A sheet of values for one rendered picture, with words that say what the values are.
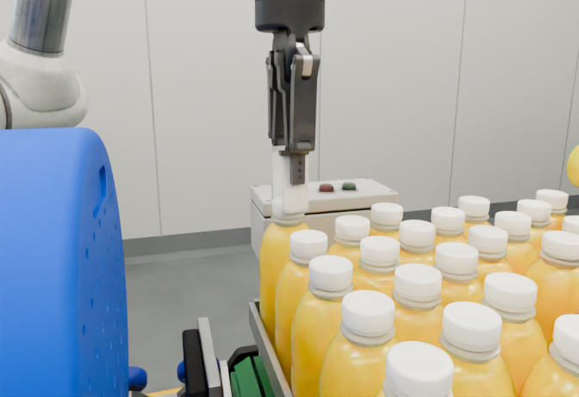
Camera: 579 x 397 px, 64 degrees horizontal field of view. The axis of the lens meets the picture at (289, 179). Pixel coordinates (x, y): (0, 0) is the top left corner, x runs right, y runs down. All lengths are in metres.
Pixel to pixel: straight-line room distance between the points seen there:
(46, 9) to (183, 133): 2.23
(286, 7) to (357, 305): 0.29
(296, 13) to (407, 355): 0.33
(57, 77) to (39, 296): 0.86
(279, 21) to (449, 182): 3.61
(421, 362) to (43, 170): 0.24
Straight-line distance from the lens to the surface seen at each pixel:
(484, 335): 0.35
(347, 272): 0.41
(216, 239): 3.40
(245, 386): 0.63
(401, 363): 0.30
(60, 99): 1.11
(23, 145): 0.32
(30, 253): 0.26
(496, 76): 4.16
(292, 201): 0.52
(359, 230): 0.53
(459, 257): 0.46
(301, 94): 0.47
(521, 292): 0.41
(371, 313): 0.35
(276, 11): 0.50
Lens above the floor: 1.27
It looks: 13 degrees down
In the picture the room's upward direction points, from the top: straight up
